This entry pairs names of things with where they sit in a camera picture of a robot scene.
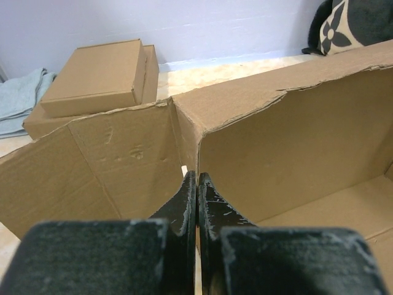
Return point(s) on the light blue folded cloth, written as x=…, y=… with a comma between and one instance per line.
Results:
x=19, y=96

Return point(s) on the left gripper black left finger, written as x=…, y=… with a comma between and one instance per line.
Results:
x=139, y=256

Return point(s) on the small folded brown cardboard box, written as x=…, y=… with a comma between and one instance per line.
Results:
x=98, y=78

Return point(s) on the black plush flower-pattern pillow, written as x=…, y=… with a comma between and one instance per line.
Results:
x=340, y=26

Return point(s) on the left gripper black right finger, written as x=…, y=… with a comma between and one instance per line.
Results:
x=239, y=257

